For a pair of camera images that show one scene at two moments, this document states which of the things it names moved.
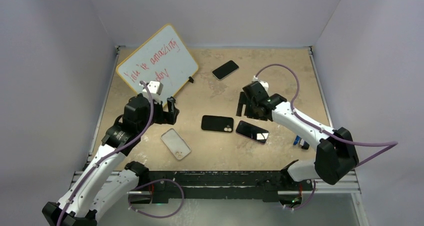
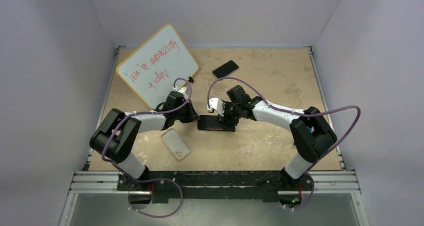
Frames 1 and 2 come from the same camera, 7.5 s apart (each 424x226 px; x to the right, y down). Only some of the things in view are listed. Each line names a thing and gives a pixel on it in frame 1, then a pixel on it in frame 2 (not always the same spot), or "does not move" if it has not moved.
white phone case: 178,146 does not move
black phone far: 222,71 does not move
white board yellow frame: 164,57 does not move
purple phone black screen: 252,132 -> 211,123
